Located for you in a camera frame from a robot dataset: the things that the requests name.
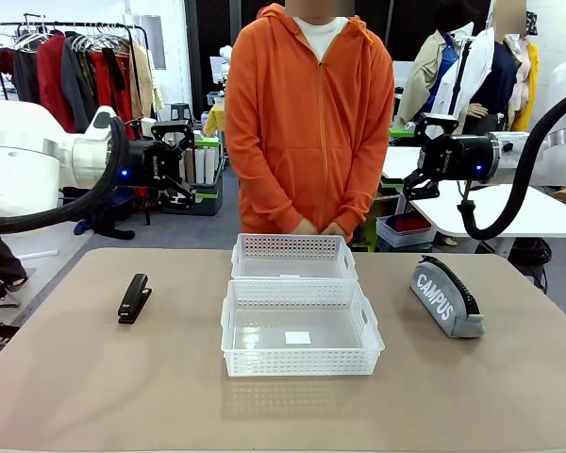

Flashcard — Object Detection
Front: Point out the red folded cloth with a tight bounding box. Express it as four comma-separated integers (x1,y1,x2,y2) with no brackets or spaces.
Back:
386,210,434,236

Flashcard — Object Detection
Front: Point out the cardboard tubes bundle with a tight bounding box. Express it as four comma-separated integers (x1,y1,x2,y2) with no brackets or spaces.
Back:
182,145,224,186

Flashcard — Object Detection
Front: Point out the black round stool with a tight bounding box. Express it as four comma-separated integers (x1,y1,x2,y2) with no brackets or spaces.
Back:
168,102,192,125

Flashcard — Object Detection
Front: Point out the brown cardboard box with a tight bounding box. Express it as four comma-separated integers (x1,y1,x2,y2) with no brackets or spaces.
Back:
373,181,405,223

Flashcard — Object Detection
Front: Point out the person's right forearm orange sleeve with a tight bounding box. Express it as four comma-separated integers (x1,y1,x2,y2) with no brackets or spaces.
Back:
225,155,308,233

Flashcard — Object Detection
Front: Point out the bystander in dark trousers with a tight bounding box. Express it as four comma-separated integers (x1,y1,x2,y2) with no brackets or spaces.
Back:
0,221,30,348

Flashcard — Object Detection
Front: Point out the white garment on mannequin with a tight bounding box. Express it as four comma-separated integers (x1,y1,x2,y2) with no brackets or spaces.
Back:
441,26,497,139

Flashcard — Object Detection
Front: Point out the black hanging scarf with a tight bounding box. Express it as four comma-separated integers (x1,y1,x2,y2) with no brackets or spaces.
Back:
101,46,127,92

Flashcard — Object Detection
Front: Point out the dark blue fabric pile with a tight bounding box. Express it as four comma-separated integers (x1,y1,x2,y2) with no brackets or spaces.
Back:
60,186,138,241

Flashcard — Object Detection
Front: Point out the grey CAMPUS pencil case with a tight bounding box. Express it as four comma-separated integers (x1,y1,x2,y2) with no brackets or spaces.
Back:
408,255,486,340

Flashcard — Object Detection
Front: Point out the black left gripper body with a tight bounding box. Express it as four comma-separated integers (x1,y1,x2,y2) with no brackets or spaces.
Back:
121,138,185,192

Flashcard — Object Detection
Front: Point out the yellow hanging garment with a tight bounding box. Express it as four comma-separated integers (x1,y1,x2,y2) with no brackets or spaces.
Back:
508,35,541,134

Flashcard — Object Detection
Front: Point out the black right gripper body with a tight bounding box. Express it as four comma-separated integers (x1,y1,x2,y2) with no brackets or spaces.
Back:
419,134,495,184

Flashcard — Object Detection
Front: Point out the yellow table cloth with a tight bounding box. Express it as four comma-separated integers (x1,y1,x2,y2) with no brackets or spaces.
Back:
202,104,228,139

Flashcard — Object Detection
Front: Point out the black metal clothes rack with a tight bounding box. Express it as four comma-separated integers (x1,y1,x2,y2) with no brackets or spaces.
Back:
0,12,151,103

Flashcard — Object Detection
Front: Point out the black tripod pole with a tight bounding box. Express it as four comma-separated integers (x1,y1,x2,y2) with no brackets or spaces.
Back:
452,38,475,125

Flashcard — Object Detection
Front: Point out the white rounded table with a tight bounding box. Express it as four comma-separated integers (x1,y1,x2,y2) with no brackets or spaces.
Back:
380,145,566,260

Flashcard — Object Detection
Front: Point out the person's left forearm orange sleeve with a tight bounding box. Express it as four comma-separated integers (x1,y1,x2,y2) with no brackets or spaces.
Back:
332,155,396,236

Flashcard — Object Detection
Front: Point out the grey hanging jacket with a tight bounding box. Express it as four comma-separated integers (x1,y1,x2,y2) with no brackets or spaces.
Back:
59,36,98,134

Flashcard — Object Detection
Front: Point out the dark brown hanging garment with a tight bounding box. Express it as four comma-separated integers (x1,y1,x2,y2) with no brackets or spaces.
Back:
11,46,42,105

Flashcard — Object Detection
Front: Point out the clear plastic storage bin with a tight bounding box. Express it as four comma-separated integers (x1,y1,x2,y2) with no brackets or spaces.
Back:
375,214,438,250

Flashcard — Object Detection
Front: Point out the person's right hand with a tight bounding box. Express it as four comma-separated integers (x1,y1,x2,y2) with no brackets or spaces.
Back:
294,217,321,236

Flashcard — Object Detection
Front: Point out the white paper roll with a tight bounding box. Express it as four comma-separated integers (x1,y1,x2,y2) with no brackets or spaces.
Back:
18,248,58,262

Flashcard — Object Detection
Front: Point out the dark red hanging garment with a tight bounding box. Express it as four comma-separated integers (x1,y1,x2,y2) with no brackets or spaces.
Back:
36,33,76,134

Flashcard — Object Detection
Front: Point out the white perforated plastic basket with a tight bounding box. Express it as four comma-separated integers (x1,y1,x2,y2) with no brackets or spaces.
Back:
220,277,386,378
230,232,358,280

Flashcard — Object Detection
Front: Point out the mannequin in beige coat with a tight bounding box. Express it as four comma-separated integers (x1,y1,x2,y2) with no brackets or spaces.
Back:
395,0,474,129

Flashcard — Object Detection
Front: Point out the black stapler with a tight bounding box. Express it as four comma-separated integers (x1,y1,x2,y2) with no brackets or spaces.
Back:
117,273,153,326

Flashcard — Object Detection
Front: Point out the bright red hanging garment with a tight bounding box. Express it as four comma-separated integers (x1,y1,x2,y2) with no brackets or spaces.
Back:
91,49,137,139

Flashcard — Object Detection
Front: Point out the beige hanging jacket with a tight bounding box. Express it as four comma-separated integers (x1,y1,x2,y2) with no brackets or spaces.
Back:
130,42,164,120

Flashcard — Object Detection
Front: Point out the white framed wall panel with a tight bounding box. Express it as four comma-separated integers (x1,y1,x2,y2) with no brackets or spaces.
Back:
138,13,167,71

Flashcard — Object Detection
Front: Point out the person in orange hoodie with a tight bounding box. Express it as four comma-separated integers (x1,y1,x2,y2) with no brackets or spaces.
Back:
225,2,396,244

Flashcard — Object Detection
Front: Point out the black cable bundle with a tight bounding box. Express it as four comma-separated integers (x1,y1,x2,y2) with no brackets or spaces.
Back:
511,237,554,293

